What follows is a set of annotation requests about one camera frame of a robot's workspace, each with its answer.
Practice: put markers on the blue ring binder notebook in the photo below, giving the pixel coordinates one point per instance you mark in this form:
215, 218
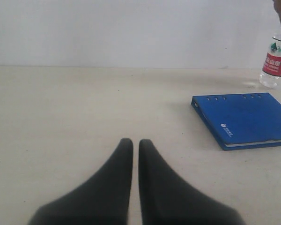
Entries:
241, 121

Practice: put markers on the clear plastic water bottle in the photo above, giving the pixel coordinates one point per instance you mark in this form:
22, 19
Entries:
270, 75

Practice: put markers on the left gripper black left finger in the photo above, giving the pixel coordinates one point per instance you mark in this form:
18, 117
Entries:
102, 200

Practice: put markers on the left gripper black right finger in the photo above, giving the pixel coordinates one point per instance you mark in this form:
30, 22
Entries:
167, 199

